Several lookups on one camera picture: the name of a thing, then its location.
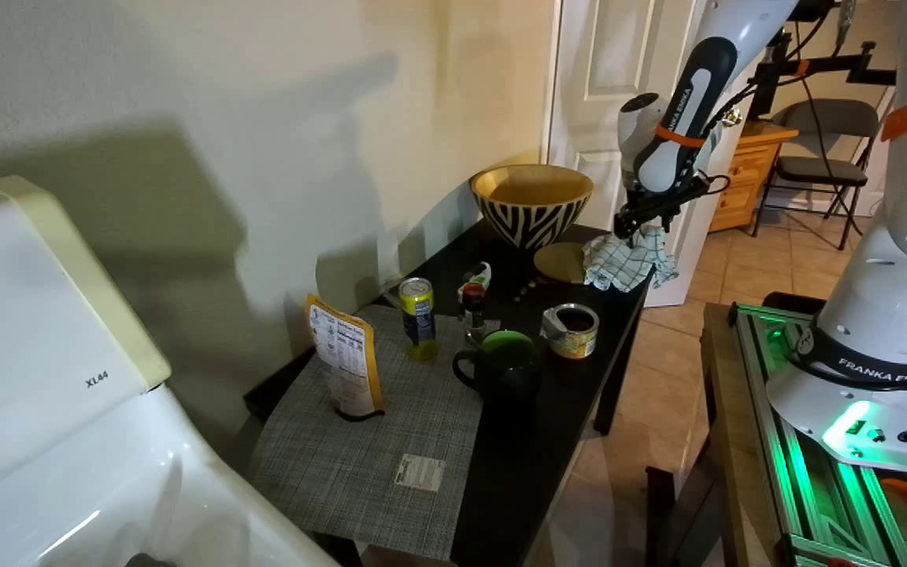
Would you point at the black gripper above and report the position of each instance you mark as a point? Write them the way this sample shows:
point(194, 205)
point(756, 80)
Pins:
point(674, 195)

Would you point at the white checked towel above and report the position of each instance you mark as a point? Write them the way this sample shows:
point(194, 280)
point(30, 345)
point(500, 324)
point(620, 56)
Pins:
point(620, 268)

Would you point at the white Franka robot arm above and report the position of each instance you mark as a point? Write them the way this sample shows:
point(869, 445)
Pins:
point(896, 303)

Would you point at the wooden bowl with zebra pattern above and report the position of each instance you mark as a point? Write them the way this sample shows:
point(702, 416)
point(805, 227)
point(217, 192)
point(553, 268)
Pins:
point(528, 222)

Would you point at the wooden dresser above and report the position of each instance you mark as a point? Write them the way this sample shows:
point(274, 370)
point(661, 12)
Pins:
point(746, 178)

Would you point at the yellow striped ceramic cup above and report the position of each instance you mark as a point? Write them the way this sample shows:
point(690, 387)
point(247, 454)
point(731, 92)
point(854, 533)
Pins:
point(573, 335)

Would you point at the white panel door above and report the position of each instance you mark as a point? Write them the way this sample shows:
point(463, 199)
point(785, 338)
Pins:
point(600, 63)

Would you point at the gray folding chair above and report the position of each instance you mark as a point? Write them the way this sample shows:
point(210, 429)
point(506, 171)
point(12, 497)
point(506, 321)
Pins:
point(827, 167)

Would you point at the spice bottle with red cap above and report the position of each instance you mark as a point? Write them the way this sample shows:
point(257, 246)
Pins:
point(470, 311)

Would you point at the dark green mug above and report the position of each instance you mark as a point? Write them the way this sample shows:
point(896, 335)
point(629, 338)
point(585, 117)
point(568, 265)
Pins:
point(506, 367)

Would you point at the black table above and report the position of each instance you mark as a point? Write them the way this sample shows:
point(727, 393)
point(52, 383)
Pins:
point(535, 443)

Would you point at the green and yellow can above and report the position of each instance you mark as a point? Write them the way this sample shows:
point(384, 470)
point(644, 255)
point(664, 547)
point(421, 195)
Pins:
point(415, 320)

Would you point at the cardboard box package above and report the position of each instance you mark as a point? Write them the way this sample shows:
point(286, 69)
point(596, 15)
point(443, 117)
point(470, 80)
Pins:
point(343, 358)

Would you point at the white label on placemat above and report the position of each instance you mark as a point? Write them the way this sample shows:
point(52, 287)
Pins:
point(421, 474)

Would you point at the gray woven placemat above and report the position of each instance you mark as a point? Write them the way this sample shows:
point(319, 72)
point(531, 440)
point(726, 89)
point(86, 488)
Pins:
point(368, 462)

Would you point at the white gas stove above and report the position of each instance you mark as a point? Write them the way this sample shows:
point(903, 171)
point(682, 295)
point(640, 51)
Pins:
point(31, 367)

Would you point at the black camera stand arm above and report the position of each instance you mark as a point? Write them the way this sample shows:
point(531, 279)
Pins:
point(843, 67)

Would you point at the aluminium robot stand frame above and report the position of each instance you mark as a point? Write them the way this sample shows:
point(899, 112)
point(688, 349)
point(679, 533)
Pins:
point(787, 474)

